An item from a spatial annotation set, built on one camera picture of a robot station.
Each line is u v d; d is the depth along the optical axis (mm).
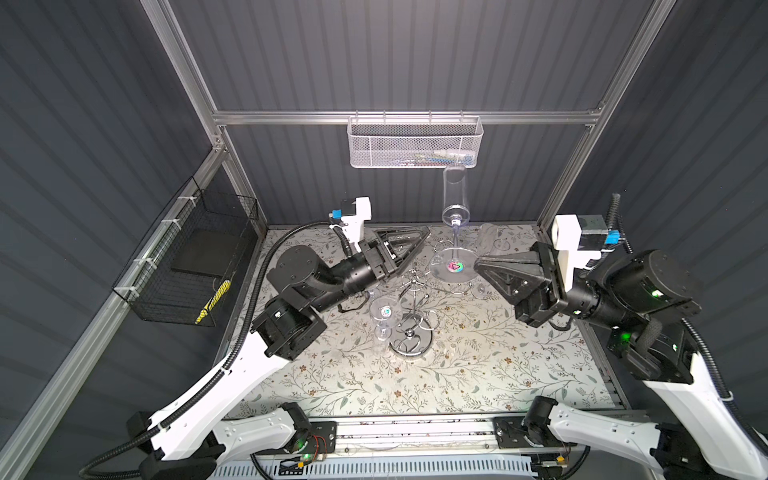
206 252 726
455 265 391
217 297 705
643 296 315
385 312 611
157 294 668
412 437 755
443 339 908
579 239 310
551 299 353
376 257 409
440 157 912
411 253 411
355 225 456
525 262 370
